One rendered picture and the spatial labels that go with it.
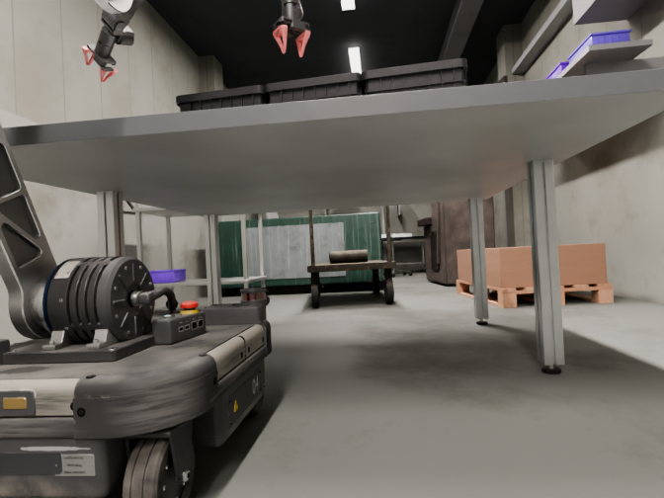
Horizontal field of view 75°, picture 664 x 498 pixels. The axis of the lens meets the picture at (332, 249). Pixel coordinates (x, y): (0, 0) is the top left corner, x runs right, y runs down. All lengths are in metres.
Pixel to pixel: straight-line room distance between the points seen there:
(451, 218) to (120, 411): 4.31
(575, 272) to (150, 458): 2.87
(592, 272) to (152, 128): 2.85
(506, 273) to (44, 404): 2.71
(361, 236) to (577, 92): 3.77
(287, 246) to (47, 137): 3.74
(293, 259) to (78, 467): 4.02
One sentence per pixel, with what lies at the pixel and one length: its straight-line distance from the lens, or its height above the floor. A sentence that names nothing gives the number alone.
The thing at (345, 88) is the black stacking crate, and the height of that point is 0.89.
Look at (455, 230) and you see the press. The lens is 4.78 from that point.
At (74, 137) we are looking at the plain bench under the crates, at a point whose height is 0.67.
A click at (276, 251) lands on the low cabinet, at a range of 4.68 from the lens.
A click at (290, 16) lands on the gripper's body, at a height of 1.16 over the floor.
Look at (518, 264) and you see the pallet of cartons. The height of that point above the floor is 0.28.
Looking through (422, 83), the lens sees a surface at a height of 0.88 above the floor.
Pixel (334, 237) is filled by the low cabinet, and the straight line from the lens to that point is 4.57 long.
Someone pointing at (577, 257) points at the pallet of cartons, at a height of 0.30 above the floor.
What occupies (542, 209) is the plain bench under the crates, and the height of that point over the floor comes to 0.51.
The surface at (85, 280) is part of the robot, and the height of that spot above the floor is 0.38.
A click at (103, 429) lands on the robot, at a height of 0.18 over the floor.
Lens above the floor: 0.40
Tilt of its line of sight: 1 degrees up
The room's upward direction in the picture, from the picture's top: 3 degrees counter-clockwise
